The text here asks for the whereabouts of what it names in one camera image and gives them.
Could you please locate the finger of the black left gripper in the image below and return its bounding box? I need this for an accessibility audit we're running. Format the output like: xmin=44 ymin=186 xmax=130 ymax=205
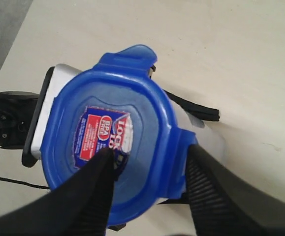
xmin=164 ymin=90 xmax=220 ymax=122
xmin=108 ymin=223 xmax=127 ymax=232

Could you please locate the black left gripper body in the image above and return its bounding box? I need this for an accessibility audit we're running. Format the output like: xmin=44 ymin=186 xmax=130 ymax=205
xmin=0 ymin=91 xmax=39 ymax=149

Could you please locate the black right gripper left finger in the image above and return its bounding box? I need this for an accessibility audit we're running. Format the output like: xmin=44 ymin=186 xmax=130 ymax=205
xmin=0 ymin=149 xmax=115 ymax=236

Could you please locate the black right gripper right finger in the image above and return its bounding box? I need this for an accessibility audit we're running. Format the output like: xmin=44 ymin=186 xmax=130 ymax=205
xmin=186 ymin=145 xmax=285 ymax=236

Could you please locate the clear plastic tall container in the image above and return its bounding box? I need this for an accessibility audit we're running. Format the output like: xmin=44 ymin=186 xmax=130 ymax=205
xmin=157 ymin=95 xmax=228 ymax=205

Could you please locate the blue clip-lock lid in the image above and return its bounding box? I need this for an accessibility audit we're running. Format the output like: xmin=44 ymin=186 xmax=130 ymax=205
xmin=40 ymin=45 xmax=197 ymax=225

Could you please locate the black braided cable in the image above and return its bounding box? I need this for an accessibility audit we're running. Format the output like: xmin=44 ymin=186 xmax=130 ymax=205
xmin=0 ymin=175 xmax=51 ymax=190

